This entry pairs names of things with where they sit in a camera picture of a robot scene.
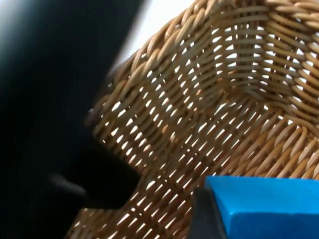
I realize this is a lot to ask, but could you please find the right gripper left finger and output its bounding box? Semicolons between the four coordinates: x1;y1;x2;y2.
83;145;141;210

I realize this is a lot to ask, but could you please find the pale wicker basket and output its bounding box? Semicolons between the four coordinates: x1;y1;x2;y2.
63;0;319;239

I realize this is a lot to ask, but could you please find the blue cube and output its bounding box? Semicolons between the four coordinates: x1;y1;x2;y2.
204;175;319;239

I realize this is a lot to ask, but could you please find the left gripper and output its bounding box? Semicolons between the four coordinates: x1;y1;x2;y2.
0;0;147;239

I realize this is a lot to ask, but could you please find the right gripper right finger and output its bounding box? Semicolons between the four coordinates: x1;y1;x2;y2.
192;188;229;239

